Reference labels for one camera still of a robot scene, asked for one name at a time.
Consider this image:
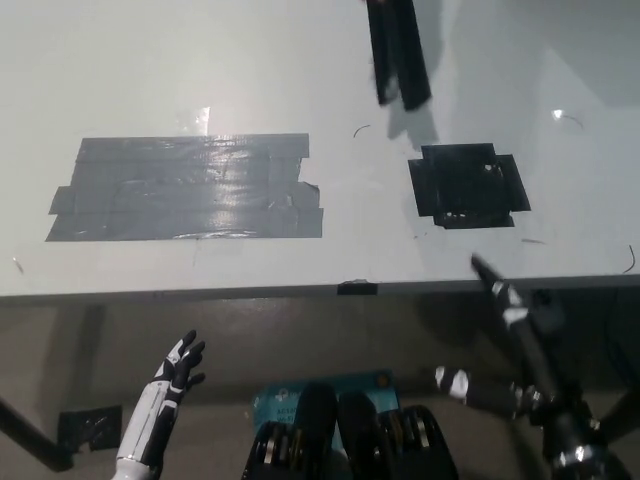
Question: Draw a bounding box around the black stapler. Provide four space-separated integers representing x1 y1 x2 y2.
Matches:
366 0 433 113

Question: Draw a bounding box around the small black tape strip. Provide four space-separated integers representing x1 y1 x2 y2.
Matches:
336 280 379 296

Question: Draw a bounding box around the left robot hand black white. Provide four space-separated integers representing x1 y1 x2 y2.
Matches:
152 329 208 402

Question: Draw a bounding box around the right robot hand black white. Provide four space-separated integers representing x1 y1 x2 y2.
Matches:
433 253 567 420

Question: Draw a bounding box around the clear tape piece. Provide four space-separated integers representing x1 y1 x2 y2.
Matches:
178 105 212 135

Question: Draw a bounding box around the grey duct tape patch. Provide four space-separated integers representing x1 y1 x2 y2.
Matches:
44 132 325 243

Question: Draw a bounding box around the black floor tape patch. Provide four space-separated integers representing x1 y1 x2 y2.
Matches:
58 403 124 453

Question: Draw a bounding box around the teal cardboard box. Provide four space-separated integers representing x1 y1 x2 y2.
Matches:
251 369 401 451

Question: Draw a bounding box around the black tape patch on table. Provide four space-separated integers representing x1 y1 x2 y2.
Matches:
407 142 533 230

